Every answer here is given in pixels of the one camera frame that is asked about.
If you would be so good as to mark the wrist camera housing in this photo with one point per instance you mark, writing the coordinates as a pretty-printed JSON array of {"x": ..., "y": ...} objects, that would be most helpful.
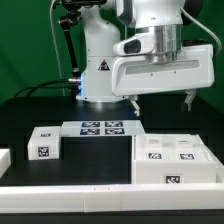
[{"x": 138, "y": 44}]

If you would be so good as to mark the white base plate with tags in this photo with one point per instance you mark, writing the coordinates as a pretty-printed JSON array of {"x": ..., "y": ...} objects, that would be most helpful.
[{"x": 102, "y": 128}]

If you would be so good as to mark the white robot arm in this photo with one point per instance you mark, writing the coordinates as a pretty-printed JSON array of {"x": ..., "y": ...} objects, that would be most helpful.
[{"x": 153, "y": 60}]

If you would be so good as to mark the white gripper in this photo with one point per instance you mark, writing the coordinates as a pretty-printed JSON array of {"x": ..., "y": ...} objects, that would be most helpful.
[{"x": 136, "y": 75}]

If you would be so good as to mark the white left fence piece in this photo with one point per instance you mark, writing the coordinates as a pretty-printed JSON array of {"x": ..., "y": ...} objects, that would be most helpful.
[{"x": 5, "y": 161}]

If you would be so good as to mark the white cabinet body box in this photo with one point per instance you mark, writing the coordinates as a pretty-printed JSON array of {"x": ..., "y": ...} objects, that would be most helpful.
[{"x": 174, "y": 171}]

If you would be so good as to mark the white front fence rail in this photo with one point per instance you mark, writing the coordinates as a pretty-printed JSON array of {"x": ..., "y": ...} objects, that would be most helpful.
[{"x": 111, "y": 198}]

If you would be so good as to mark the white cube block with tag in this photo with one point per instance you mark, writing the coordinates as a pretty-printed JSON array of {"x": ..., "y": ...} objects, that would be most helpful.
[{"x": 44, "y": 143}]

